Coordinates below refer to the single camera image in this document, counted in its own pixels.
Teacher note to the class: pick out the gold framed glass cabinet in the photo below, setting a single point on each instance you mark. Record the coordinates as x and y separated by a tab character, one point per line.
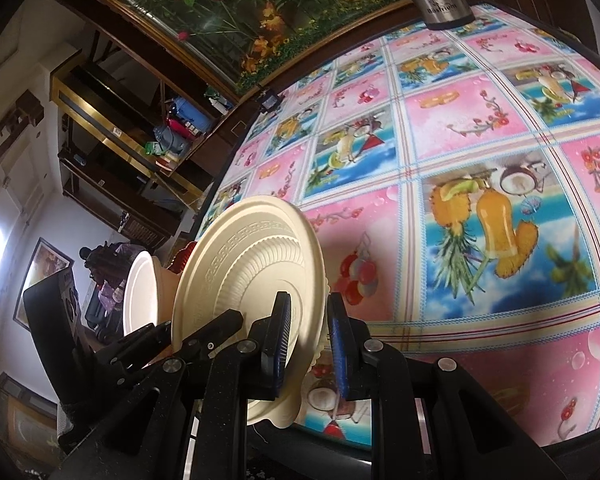
95	110

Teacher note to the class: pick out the cream plastic bowl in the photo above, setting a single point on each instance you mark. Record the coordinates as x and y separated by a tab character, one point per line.
240	260
167	290

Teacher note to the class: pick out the dark bag pile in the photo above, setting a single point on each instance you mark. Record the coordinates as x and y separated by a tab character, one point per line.
105	270

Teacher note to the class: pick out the green spray bottle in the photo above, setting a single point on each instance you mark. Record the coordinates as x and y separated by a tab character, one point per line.
212	97

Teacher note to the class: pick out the pink bottle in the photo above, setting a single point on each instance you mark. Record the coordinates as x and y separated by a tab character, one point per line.
177	126

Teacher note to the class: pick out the large red plastic plate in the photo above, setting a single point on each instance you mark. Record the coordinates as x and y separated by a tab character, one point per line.
182	260

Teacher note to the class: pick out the white pump bottle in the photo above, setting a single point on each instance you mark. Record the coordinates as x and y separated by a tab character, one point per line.
225	107

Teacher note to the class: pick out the green packet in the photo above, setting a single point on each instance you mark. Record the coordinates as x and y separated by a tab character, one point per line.
153	148

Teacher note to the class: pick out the blue thermos bottle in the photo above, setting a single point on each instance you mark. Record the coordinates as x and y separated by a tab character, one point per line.
195	115

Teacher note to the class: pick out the fruit print tablecloth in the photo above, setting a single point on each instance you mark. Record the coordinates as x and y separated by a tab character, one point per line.
455	125

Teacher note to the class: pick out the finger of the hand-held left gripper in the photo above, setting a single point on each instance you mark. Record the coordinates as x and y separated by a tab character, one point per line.
135	347
215	332

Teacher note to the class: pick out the framed wall picture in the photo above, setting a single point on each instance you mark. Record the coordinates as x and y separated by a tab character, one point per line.
42	280

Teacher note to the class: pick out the pale blue water jug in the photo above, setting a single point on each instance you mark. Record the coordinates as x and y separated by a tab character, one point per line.
170	142

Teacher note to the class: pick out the white bowl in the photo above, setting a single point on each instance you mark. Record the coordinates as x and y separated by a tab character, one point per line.
140	290

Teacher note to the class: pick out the wicker basket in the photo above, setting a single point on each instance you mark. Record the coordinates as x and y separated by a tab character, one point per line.
147	232

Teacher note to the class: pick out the small black device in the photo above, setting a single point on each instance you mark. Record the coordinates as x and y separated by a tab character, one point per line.
270	100

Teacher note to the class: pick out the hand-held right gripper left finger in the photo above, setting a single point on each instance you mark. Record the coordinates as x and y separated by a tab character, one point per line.
277	350

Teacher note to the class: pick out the flower picture panel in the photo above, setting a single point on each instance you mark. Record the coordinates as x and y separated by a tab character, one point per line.
230	10

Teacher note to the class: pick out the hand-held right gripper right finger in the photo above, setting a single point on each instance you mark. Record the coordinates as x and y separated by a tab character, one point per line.
341	355

